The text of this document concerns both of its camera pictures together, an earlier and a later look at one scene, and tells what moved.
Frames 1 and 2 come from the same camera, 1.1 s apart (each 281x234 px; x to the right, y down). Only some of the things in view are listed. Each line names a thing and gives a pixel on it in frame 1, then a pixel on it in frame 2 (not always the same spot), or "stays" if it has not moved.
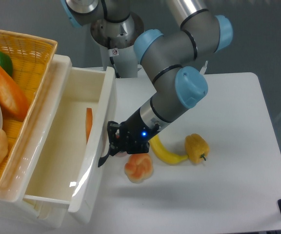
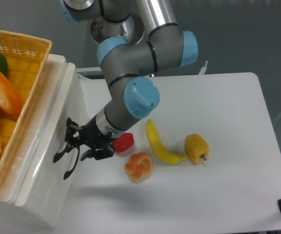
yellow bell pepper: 197,147 stays
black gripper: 130,136 to 91,135
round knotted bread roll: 139,167 stays
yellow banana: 165,154 stays
